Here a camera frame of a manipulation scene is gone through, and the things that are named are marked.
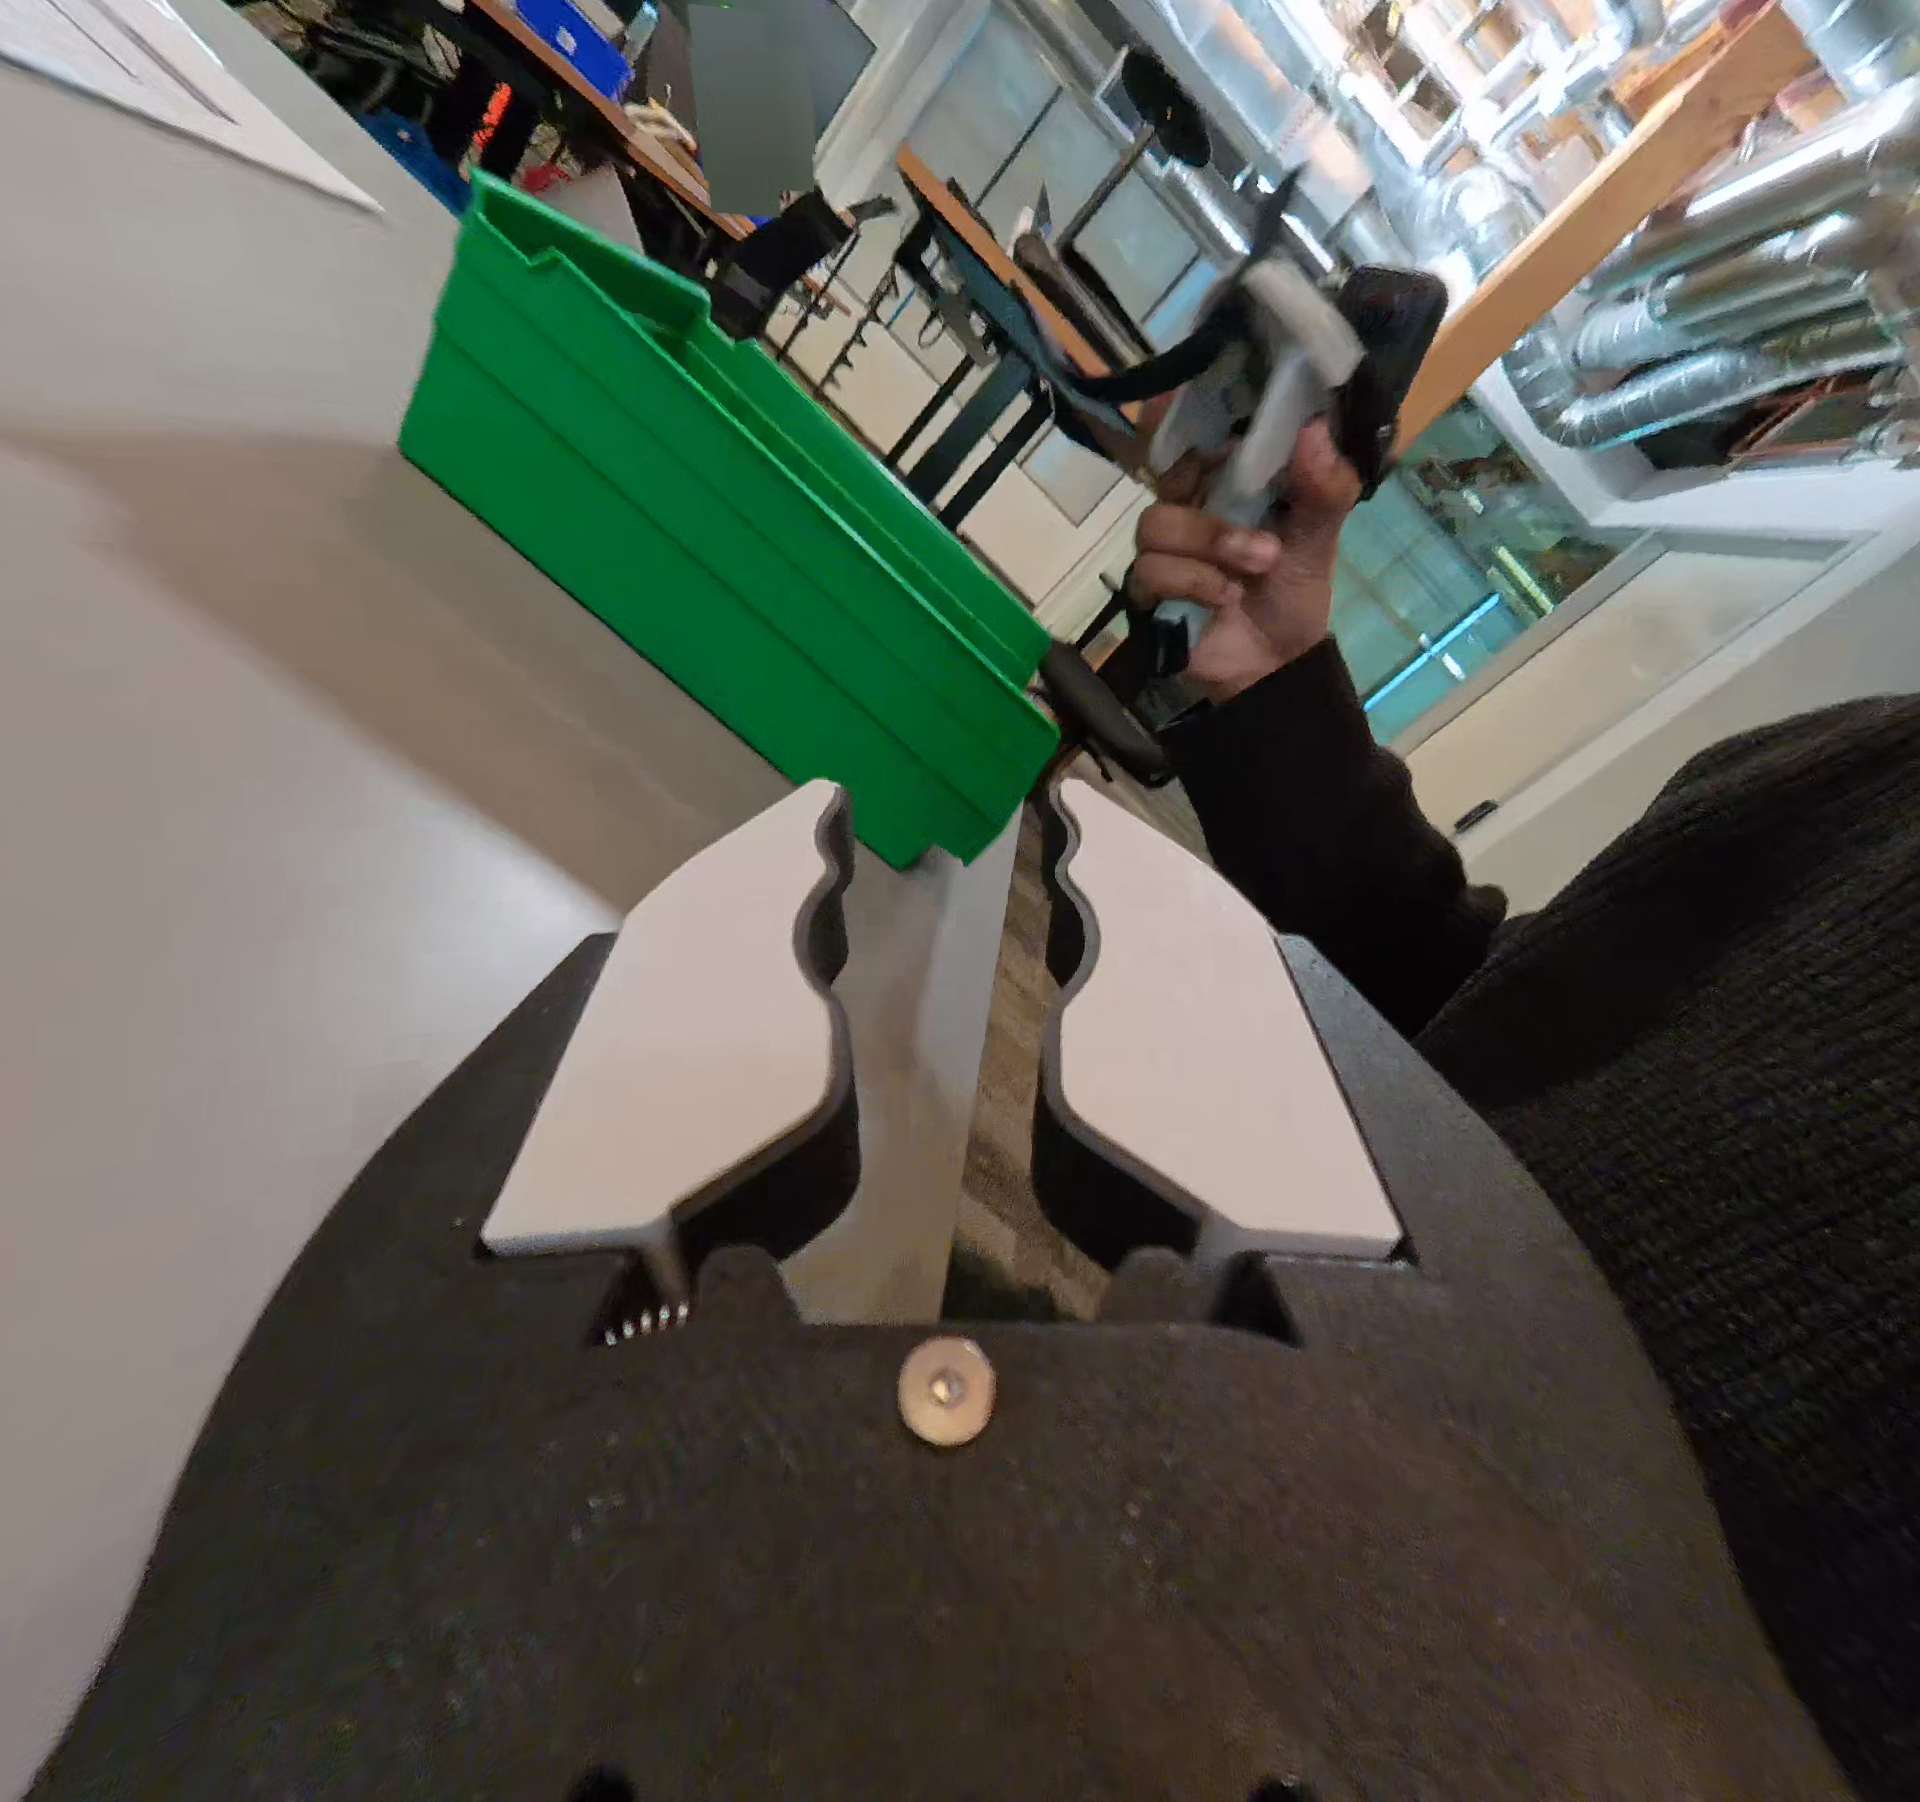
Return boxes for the wooden table dark frame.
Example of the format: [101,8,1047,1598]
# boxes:
[892,144,1149,533]

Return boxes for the white desk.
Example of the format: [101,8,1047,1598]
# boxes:
[0,0,1028,1758]

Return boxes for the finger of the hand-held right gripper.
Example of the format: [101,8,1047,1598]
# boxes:
[1222,250,1369,395]

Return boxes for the green plastic bin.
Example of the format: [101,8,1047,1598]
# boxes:
[397,166,1064,872]

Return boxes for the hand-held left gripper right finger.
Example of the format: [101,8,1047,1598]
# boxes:
[1034,779,1410,1331]

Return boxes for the plastic sleeve document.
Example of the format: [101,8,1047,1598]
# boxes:
[0,0,386,214]

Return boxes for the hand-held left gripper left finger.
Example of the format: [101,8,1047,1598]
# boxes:
[481,779,864,1338]

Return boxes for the black office chair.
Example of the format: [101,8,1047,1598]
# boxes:
[1035,638,1179,789]

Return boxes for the blue storage bin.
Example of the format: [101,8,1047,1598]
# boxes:
[508,0,637,105]

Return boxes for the person's right hand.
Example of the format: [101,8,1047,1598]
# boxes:
[1124,420,1360,706]

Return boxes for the wooden ceiling beam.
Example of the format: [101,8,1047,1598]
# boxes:
[1386,0,1824,451]

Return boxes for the person's right forearm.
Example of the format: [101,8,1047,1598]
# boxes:
[1161,638,1509,1039]

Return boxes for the long wooden table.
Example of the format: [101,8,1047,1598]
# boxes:
[330,0,758,244]

